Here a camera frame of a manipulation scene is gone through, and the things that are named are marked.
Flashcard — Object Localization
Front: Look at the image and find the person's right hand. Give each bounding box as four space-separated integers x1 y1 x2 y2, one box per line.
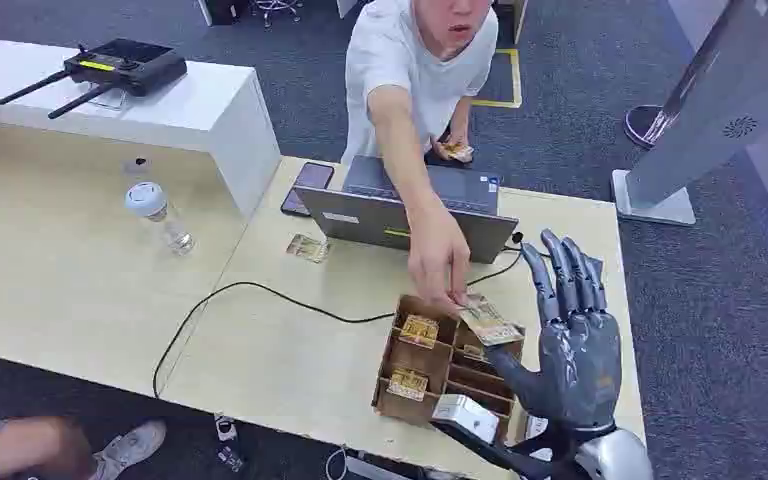
407 203 473 317

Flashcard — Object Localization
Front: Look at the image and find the person's left hand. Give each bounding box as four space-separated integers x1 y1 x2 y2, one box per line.
431 134 475 164

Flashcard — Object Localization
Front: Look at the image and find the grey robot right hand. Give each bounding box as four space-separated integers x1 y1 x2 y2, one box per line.
486 228 624 439

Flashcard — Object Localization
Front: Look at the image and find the grey laptop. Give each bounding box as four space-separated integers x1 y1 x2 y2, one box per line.
293 154 520 266

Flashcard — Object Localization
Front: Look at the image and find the yellow card stack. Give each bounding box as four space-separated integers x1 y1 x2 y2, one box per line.
386 368 430 403
399 314 440 350

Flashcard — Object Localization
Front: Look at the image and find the yellow floor tape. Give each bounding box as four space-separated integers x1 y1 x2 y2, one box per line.
469 47 524 110

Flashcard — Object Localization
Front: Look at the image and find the person in white shirt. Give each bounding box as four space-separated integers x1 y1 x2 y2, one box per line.
340 0 500 167

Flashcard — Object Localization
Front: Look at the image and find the wooden divided card box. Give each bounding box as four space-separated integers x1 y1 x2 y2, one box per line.
371 294 526 452

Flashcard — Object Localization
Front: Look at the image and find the black smartphone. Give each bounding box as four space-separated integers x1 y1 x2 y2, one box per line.
280 161 336 219

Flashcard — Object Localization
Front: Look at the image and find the round metal stand base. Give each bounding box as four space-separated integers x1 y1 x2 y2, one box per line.
623 103 669 150

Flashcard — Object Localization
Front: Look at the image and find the office chair base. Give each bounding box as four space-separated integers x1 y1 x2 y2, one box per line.
250 0 304 29

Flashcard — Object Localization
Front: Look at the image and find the black box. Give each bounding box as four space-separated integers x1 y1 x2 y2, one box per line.
197 0 251 27

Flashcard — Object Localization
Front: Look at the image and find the white raised counter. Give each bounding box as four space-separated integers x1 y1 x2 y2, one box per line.
0 34 283 219

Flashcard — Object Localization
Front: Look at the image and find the grey kiosk stand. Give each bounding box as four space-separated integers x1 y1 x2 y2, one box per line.
611 0 768 228

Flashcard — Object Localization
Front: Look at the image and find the white and black plug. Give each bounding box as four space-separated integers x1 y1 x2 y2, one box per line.
213 413 240 443

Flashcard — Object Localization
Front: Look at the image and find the clear bottle with white cap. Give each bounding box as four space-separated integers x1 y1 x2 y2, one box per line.
124 181 197 258

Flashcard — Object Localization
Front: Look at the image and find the black power adapter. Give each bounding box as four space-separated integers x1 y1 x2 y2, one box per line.
216 444 249 474

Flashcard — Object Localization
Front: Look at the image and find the black controller with antennas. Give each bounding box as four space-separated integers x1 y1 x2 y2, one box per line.
0 37 189 121

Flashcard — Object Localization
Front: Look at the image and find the clear controller stand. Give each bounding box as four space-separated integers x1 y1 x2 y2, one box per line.
85 84 128 112

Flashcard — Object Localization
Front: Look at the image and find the grey sneaker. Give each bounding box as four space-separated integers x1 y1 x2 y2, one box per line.
91 419 169 480

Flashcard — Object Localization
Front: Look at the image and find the seated person's leg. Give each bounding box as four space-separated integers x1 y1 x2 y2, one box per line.
0 415 100 480

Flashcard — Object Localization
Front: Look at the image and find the short black drive cable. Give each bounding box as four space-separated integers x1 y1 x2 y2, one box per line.
503 245 551 261

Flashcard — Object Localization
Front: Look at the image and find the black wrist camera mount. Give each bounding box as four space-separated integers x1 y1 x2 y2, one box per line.
432 422 574 480

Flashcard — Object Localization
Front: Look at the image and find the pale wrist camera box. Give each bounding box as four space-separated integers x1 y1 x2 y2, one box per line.
430 394 502 446

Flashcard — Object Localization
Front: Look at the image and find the long black cable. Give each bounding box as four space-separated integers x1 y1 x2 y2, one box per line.
151 231 526 400

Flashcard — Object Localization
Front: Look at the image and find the white cable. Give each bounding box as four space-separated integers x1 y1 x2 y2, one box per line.
323 446 350 480

